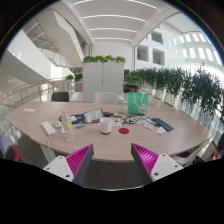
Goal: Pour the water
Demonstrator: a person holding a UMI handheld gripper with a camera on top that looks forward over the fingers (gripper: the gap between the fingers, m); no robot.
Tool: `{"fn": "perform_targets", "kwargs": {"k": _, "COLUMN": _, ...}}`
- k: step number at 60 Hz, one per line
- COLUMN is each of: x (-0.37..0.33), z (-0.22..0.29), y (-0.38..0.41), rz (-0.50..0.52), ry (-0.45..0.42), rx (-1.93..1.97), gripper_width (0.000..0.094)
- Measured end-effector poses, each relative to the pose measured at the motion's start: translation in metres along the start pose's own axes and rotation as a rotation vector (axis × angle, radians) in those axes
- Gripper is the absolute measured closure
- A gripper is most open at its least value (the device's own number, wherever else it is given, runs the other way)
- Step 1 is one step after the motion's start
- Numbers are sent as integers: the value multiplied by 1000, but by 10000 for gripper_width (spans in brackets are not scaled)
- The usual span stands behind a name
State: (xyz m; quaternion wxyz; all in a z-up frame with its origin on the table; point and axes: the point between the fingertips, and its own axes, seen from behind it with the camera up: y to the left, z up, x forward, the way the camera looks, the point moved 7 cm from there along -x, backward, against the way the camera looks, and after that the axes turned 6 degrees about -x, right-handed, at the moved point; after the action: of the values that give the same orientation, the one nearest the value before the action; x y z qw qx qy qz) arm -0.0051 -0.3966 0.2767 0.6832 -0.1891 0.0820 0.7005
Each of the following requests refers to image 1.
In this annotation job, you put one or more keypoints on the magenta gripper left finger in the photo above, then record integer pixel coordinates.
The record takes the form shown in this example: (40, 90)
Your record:
(72, 167)

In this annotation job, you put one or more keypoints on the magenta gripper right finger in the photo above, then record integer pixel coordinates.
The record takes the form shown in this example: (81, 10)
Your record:
(152, 166)

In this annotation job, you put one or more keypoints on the clear plastic water bottle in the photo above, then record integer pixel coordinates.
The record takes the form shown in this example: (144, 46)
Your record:
(67, 125)

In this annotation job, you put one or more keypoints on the blue marker pen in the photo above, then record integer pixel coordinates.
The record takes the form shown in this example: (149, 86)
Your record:
(80, 126)

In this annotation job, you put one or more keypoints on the dark blue phone case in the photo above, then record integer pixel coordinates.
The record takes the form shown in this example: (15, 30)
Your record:
(163, 124)

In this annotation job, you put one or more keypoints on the red round coaster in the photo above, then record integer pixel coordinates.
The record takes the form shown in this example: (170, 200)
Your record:
(123, 131)

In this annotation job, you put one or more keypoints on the white power strip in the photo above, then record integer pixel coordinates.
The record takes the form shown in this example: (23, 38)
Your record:
(48, 128)

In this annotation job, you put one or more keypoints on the white chair at right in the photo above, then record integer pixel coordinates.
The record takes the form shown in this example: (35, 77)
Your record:
(191, 154)

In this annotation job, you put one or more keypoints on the white ceramic mug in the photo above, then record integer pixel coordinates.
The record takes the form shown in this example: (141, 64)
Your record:
(105, 125)

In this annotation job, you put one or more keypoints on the tablet with dark case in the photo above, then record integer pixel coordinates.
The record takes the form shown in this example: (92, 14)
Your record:
(93, 115)

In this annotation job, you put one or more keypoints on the red and black bag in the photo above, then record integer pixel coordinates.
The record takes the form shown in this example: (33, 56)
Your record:
(8, 151)

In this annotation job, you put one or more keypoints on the green tote bag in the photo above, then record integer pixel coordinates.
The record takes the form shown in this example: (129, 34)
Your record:
(137, 103)

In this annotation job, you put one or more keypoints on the black office chair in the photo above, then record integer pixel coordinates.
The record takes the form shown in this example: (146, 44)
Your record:
(60, 97)

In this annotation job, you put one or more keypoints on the white paper sheet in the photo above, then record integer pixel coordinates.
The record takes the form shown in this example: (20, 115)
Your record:
(29, 110)

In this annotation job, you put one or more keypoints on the clear tall plastic bottle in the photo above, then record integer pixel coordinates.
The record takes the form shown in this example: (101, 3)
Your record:
(119, 103)

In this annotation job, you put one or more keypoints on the green plant hedge row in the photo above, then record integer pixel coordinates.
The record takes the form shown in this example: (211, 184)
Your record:
(200, 87)

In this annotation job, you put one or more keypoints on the white cabinet with plants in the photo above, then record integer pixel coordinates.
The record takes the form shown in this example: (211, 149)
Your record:
(102, 74)

